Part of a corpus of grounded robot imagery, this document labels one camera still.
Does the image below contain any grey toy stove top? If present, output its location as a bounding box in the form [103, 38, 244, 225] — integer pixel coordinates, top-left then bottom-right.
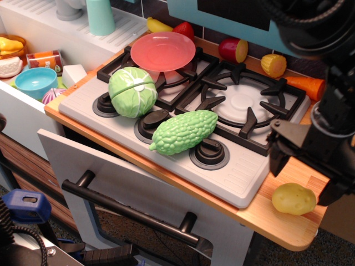
[58, 49, 312, 209]

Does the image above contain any teal toy range hood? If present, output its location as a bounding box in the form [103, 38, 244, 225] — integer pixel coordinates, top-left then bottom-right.
[168, 0, 296, 57]

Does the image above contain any mint green plastic cup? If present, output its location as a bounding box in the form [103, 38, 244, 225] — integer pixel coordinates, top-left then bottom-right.
[86, 0, 115, 36]

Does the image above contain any white toy carton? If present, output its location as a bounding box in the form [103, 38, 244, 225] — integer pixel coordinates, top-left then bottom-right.
[62, 64, 87, 88]

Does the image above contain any blue plastic bowl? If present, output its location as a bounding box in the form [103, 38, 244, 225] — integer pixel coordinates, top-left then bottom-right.
[14, 67, 58, 100]

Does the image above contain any red yellow toy apple half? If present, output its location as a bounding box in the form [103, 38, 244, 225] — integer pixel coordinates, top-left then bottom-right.
[219, 38, 249, 63]

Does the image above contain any black middle stove knob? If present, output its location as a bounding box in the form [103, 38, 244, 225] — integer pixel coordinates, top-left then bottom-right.
[134, 109, 171, 144]

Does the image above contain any yellow toy potato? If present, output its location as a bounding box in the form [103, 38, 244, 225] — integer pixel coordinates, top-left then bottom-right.
[271, 183, 317, 216]

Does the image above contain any black stove knob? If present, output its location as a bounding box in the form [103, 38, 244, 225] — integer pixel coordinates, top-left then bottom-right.
[134, 109, 171, 144]
[92, 92, 119, 118]
[189, 138, 230, 171]

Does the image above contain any green toy bitter melon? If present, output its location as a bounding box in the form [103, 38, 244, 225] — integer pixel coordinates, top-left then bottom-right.
[149, 110, 218, 155]

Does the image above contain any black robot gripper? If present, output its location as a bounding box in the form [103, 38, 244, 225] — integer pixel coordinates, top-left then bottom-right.
[268, 85, 354, 206]

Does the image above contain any green toy cabbage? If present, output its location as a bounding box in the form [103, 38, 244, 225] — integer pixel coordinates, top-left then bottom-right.
[108, 67, 158, 118]

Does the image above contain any orange brown toy can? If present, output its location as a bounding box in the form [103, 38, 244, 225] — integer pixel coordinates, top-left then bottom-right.
[26, 50, 63, 76]

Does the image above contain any pink plastic plate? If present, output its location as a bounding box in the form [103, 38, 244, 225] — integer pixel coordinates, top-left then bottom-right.
[130, 32, 196, 72]

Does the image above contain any white oven door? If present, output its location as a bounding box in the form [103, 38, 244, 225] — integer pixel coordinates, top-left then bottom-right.
[38, 129, 253, 265]

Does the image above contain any yellow toy corn piece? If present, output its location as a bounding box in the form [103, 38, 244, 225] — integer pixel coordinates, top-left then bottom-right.
[261, 54, 287, 78]

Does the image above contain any grey toy faucet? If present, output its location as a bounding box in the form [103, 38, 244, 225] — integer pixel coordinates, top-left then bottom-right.
[55, 0, 86, 21]

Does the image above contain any purple toy onion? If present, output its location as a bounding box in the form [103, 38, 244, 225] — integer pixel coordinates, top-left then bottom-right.
[42, 88, 66, 105]

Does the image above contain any yellow toy pear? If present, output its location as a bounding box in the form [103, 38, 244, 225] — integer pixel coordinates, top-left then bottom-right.
[0, 37, 24, 55]

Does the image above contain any black left stove knob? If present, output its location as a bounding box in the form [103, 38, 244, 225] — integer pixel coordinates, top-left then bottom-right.
[92, 92, 119, 118]

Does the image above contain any black right stove knob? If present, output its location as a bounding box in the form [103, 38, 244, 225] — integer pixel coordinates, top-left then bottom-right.
[189, 138, 230, 171]

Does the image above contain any black right burner grate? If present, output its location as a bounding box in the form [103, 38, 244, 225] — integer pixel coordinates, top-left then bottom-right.
[175, 61, 306, 156]

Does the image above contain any white toy fish piece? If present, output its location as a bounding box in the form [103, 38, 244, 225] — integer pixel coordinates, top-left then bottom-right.
[0, 57, 23, 78]

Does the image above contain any black braided cable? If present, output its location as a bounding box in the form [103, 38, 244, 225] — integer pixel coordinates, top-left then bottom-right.
[0, 197, 48, 266]

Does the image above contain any black left burner grate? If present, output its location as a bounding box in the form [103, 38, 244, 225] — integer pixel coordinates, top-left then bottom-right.
[97, 46, 219, 111]

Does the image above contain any black oven door handle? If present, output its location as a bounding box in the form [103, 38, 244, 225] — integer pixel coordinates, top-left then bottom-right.
[62, 170, 201, 248]

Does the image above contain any blue plastic clamp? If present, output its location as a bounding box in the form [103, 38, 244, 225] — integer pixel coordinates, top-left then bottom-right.
[2, 189, 52, 224]

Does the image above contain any wooden counter top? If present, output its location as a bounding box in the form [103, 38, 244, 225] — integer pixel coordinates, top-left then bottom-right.
[45, 50, 327, 251]

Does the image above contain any red toy strawberry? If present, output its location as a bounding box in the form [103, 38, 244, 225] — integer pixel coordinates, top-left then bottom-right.
[173, 22, 195, 42]

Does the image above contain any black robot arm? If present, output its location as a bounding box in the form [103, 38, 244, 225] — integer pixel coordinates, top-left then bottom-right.
[260, 1, 354, 206]

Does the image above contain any orange transparent bowl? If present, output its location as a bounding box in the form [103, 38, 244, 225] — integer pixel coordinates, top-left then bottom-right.
[1, 33, 28, 59]

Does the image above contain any black burner grate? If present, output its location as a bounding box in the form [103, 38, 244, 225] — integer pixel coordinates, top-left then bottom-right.
[175, 61, 306, 156]
[97, 46, 219, 111]

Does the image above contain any yellow toy banana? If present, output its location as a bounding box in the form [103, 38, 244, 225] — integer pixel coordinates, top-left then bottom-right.
[146, 17, 173, 33]

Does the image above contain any orange toy carrot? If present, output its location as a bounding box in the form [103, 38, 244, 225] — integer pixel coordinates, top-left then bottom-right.
[286, 76, 326, 101]

